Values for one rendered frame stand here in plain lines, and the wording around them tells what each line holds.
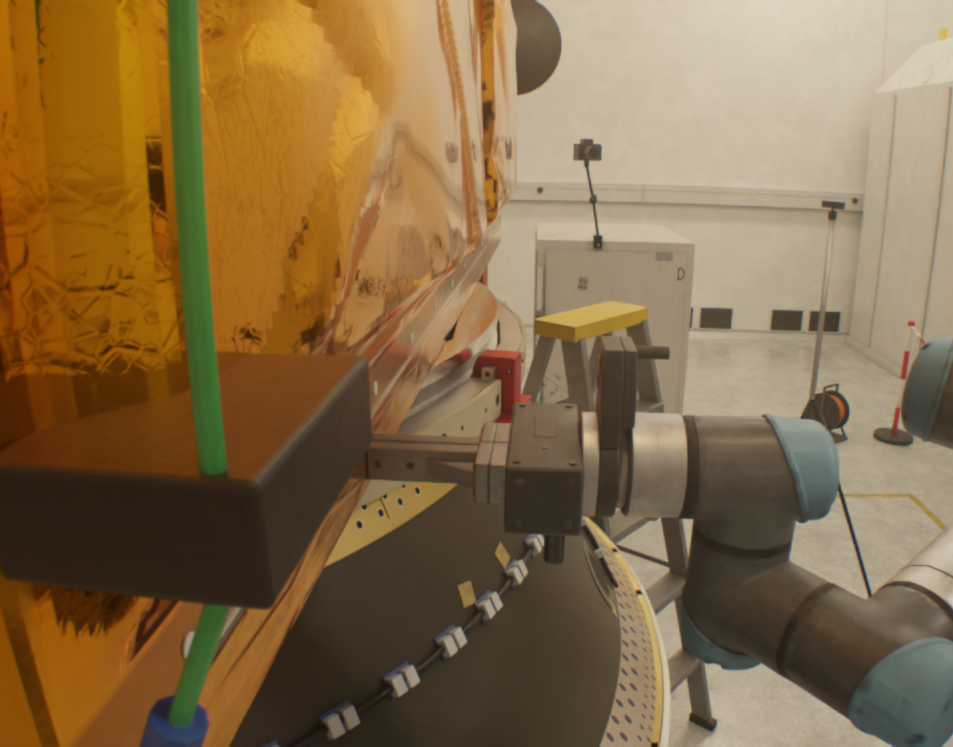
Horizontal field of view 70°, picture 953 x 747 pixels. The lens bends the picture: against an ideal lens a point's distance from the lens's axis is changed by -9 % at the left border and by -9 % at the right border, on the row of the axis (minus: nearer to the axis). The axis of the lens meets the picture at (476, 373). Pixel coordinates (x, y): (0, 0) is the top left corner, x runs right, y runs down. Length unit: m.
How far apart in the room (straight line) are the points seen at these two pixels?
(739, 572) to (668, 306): 3.98
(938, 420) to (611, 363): 0.45
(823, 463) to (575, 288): 3.92
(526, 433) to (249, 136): 0.34
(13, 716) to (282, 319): 0.15
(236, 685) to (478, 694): 0.55
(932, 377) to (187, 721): 0.77
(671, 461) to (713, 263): 8.17
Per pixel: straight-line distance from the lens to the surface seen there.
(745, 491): 0.53
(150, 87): 0.20
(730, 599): 0.56
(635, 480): 0.51
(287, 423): 0.18
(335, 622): 0.75
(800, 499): 0.54
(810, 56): 8.95
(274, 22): 0.26
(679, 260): 4.47
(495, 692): 0.89
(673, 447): 0.51
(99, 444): 0.18
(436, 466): 0.53
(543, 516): 0.49
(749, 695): 3.19
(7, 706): 0.22
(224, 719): 0.33
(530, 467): 0.47
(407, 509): 0.82
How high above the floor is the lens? 1.99
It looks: 16 degrees down
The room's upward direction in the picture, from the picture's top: straight up
